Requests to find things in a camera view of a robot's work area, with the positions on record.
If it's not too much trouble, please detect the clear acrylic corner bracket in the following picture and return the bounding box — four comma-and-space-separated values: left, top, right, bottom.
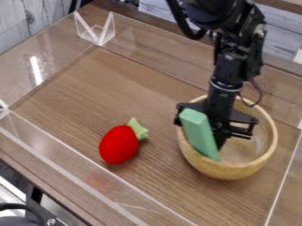
74, 12, 117, 46

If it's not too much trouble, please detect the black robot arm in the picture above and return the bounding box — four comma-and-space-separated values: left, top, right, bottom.
166, 0, 268, 147

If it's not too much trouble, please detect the red plush strawberry toy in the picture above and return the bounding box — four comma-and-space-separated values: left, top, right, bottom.
99, 117, 149, 164

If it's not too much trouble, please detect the light wooden bowl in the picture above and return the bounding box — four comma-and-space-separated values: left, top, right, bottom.
177, 98, 278, 180

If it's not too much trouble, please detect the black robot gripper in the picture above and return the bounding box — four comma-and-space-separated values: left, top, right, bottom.
174, 101, 260, 149

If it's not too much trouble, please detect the green rectangular block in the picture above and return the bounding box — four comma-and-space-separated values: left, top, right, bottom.
180, 109, 221, 161

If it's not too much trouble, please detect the black cable lower left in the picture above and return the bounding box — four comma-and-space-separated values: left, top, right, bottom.
0, 200, 41, 226

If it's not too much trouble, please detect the clear acrylic tray wall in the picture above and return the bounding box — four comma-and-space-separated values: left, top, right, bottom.
0, 102, 197, 226

